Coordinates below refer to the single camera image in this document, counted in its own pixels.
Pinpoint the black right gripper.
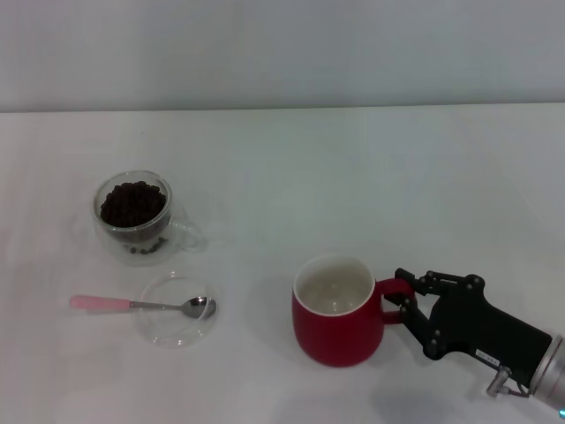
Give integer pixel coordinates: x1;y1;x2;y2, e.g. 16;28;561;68
383;267;554;386

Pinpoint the red ceramic mug white inside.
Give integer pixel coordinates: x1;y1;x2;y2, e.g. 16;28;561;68
290;253;414;367

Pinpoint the double-walled glass cup with handle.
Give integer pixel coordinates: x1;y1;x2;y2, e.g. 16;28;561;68
91;170;207;268

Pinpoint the pink-handled metal spoon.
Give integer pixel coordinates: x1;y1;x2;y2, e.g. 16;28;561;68
69;294;218;319

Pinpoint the pile of dark coffee beans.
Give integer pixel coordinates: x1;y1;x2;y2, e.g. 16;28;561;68
100;180;168;230

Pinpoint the clear round glass saucer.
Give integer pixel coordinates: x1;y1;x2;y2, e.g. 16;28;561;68
139;271;221;350

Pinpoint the silver connector with red wire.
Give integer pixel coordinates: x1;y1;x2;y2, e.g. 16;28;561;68
485;366;531;398

